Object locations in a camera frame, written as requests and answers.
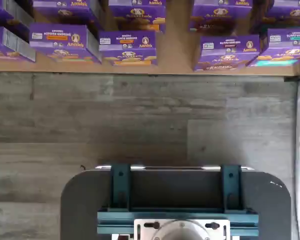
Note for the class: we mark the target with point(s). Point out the grey round robot arm base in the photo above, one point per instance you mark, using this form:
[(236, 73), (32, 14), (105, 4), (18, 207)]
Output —
[(181, 232)]

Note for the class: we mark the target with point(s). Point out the brown wooden shelf board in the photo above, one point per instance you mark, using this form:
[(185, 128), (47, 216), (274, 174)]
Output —
[(175, 50)]

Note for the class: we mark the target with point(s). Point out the purple Annie's box orange label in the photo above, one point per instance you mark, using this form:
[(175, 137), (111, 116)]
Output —
[(127, 41)]

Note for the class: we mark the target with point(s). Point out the purple Annie's box brown label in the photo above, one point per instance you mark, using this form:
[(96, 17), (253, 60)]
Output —
[(227, 45)]

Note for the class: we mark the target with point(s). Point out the purple Annie's hidden veggies box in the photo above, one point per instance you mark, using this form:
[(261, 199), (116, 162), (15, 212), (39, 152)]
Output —
[(60, 35)]

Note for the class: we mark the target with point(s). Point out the purple Annie's box teal label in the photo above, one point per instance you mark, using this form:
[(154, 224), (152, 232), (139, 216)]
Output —
[(287, 40)]

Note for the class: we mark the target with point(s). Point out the shiny silver cart bar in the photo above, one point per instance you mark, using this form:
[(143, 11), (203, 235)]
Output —
[(165, 167)]

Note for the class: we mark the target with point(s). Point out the silver mounting plate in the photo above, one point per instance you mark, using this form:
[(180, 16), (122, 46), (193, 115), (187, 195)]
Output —
[(140, 223)]

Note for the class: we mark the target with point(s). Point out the teal metal frame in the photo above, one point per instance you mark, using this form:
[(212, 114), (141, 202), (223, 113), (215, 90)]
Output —
[(120, 187)]

